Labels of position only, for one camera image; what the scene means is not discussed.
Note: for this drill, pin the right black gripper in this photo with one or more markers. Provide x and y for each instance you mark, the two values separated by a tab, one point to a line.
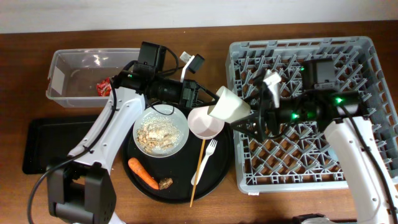
274	114

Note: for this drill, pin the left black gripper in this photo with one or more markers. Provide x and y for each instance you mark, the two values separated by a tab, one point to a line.
190	89

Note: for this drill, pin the cream plastic cup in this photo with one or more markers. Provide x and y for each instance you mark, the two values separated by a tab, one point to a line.
229	107

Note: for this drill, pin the red snack wrapper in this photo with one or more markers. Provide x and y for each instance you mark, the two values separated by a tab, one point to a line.
103	88

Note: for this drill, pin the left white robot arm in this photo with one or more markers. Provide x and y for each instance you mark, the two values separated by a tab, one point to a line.
79	188

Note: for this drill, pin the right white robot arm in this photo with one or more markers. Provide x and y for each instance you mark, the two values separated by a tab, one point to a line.
342	117

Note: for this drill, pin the grey dishwasher rack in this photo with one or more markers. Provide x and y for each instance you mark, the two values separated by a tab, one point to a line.
303	160

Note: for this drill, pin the pink saucer plate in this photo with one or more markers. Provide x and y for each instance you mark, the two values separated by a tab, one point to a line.
203	125

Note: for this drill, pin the white plastic fork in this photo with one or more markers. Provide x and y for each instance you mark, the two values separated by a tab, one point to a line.
210	149

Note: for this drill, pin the wooden chopstick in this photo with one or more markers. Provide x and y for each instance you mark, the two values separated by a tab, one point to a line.
197	172

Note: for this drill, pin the grey plate with food scraps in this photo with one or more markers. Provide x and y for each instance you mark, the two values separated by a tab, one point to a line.
160	131

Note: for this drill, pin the round black serving tray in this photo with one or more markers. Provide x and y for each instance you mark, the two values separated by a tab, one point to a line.
181	166

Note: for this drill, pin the brown food chunk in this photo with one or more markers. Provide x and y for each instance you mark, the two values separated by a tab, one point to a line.
165	183

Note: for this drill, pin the orange carrot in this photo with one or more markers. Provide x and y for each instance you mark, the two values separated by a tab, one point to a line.
139	170

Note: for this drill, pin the clear plastic bin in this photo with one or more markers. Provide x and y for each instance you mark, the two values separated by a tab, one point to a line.
75	73

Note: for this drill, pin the black rectangular tray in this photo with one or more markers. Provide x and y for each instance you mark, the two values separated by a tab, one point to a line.
53	137

